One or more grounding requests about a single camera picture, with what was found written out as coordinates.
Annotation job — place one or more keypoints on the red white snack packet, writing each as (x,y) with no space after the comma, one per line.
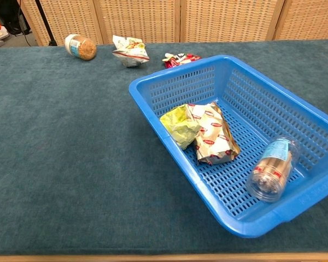
(213,136)

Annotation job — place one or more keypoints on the clear jar with blue label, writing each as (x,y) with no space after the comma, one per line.
(273,169)

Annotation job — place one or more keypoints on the white-lidded jar, brown contents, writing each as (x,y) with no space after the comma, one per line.
(82,47)

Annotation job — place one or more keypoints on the black tripod stand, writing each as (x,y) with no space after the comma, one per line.
(45,21)

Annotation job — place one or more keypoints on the green crinkled snack bag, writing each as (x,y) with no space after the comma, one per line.
(180,125)

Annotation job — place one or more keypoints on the red spouted drink pouch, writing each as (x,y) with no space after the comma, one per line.
(180,58)

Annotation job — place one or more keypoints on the blue perforated plastic basket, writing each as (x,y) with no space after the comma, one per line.
(262,114)

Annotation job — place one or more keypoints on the white printed snack bag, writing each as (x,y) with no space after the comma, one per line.
(131,52)

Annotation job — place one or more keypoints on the teal table cloth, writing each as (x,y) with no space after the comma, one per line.
(71,150)

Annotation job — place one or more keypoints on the woven wooden folding screen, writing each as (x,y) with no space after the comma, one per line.
(235,19)

